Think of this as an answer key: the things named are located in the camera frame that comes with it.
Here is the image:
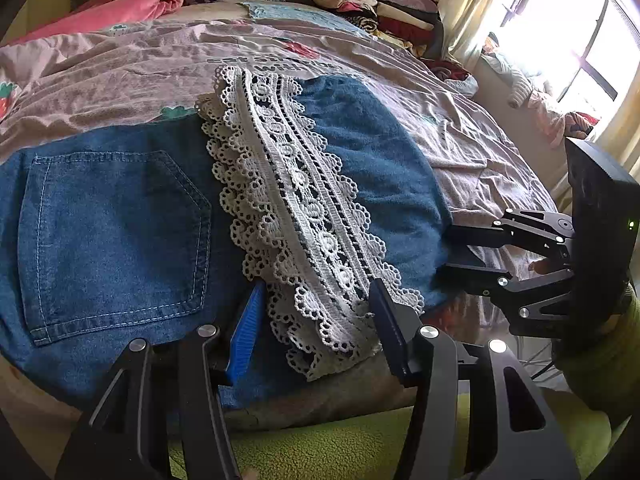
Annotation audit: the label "cream curtain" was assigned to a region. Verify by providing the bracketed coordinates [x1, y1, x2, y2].
[440, 0, 546, 68]

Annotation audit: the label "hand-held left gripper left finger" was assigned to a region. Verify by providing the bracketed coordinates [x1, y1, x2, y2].
[55, 280, 268, 480]

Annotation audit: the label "blue denim pants lace trim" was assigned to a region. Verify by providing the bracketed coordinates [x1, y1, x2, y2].
[0, 65, 453, 411]

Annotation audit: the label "green fleece clothing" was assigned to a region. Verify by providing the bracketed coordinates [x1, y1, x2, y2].
[167, 390, 616, 480]

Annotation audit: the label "clothes on window sill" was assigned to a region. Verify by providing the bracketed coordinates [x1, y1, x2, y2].
[482, 32, 601, 148]

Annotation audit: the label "pink printed quilt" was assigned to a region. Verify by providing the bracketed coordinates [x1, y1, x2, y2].
[0, 2, 566, 286]

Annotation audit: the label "pile of folded clothes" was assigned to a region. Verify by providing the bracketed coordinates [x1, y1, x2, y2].
[312, 0, 443, 58]

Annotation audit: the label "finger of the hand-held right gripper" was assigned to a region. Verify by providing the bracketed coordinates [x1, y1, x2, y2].
[445, 208, 576, 261]
[437, 261, 575, 337]

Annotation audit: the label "window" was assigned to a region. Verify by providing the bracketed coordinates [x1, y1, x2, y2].
[500, 0, 640, 126]

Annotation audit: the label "red and white cloth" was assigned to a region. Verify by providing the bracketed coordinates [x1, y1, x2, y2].
[425, 57, 481, 96]

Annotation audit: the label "pink blanket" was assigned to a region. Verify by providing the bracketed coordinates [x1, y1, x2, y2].
[10, 0, 186, 46]

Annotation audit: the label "light blue cloth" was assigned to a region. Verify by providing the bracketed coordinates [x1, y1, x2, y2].
[240, 0, 371, 36]

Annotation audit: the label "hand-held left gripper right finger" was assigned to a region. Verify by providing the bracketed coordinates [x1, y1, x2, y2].
[368, 280, 581, 480]

